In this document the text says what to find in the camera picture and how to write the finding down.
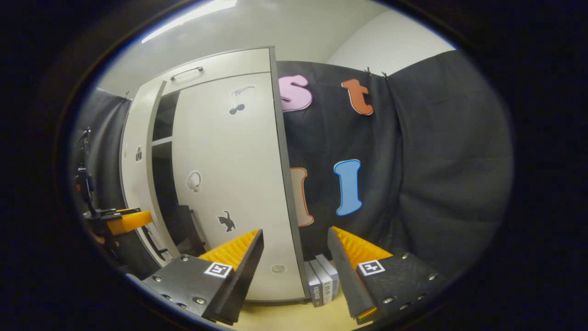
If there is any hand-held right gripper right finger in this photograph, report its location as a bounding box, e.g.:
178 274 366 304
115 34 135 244
327 226 445 325

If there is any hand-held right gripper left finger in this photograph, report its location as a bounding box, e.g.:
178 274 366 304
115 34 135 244
141 228 265 325

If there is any white cabinet door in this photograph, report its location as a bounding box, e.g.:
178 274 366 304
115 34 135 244
120 79 182 267
171 72 307 302

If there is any white shoe cabinet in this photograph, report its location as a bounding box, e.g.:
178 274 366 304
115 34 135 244
119 46 309 304

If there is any grey spined book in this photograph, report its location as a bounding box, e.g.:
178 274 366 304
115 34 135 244
304 261 322 308
317 254 340 299
310 258 332 304

